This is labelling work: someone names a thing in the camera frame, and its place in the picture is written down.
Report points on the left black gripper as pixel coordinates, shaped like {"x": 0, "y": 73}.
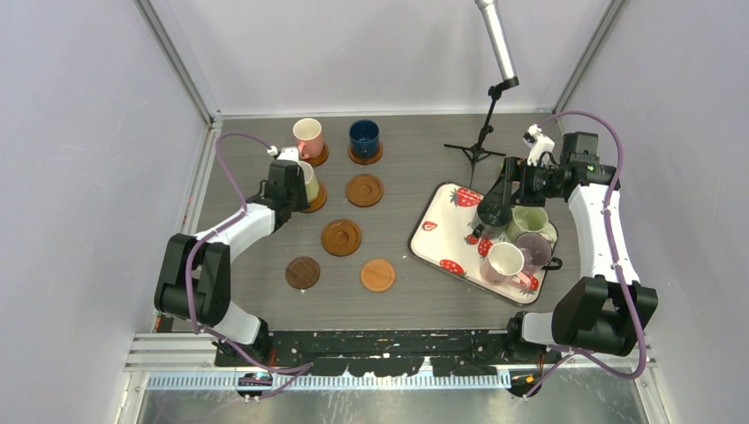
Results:
{"x": 302, "y": 203}

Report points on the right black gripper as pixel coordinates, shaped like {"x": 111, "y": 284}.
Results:
{"x": 515, "y": 169}

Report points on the dark green mug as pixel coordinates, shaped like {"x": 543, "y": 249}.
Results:
{"x": 491, "y": 219}

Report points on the yellow-green handled mug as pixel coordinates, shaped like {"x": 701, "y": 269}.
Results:
{"x": 312, "y": 186}

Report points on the ridged wooden coaster three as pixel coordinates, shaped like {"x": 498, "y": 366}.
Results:
{"x": 319, "y": 201}

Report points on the ridged wooden coaster one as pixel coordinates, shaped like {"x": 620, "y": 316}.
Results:
{"x": 321, "y": 158}

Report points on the pink white red-handled mug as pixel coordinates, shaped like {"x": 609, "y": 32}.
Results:
{"x": 503, "y": 263}

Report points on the white strawberry serving tray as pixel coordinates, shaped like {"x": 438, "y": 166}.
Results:
{"x": 443, "y": 238}

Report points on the glossy amber wooden coaster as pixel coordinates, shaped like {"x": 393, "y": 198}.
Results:
{"x": 341, "y": 237}

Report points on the ridged wooden coaster two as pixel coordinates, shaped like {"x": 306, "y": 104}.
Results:
{"x": 365, "y": 161}

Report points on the ridged wooden coaster four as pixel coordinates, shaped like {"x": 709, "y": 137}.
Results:
{"x": 364, "y": 190}

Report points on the dark walnut coaster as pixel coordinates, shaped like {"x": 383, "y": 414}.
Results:
{"x": 302, "y": 273}

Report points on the dark blue mug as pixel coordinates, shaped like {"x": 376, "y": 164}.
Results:
{"x": 364, "y": 138}

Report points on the light orange coaster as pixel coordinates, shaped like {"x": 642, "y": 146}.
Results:
{"x": 377, "y": 275}

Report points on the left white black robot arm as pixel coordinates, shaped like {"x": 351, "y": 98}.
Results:
{"x": 195, "y": 278}

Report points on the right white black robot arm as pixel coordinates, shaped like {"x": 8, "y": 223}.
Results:
{"x": 607, "y": 310}

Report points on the light green mug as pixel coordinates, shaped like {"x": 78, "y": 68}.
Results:
{"x": 530, "y": 220}

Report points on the black tripod microphone stand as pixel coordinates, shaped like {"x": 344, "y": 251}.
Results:
{"x": 476, "y": 152}

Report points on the purple mug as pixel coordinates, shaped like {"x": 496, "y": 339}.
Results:
{"x": 537, "y": 253}

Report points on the silver microphone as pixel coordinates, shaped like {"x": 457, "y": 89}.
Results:
{"x": 497, "y": 37}

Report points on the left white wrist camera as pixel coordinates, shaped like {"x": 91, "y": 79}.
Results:
{"x": 284, "y": 154}

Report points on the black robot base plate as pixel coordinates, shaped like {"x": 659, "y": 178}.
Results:
{"x": 387, "y": 353}

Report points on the aluminium front rail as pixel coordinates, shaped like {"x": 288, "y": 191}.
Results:
{"x": 175, "y": 351}

